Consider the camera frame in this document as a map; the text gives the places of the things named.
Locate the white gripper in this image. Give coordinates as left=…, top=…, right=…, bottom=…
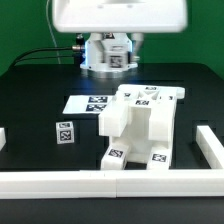
left=52, top=0, right=187, bottom=55

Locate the white chair back assembly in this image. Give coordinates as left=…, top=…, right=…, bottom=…
left=118, top=84, right=185, bottom=154

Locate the white chair seat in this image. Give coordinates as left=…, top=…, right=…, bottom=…
left=98, top=96, right=176, bottom=164

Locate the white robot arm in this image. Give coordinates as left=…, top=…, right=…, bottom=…
left=52, top=0, right=187, bottom=78

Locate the white marker sheet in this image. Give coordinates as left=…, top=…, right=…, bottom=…
left=63, top=95, right=112, bottom=115

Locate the white left fence bar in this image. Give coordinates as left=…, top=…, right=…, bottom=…
left=0, top=128, right=6, bottom=151

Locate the white fence bar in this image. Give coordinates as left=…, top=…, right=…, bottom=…
left=0, top=128, right=6, bottom=151
left=196, top=126, right=224, bottom=170
left=0, top=169, right=224, bottom=199

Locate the white right fence bar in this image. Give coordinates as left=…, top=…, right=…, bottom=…
left=196, top=126, right=224, bottom=170

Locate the white front fence bar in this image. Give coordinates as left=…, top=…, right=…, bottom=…
left=0, top=169, right=224, bottom=199

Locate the grey cable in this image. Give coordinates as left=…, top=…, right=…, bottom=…
left=45, top=0, right=63, bottom=65

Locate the black cable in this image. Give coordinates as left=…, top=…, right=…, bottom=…
left=9, top=44, right=88, bottom=69

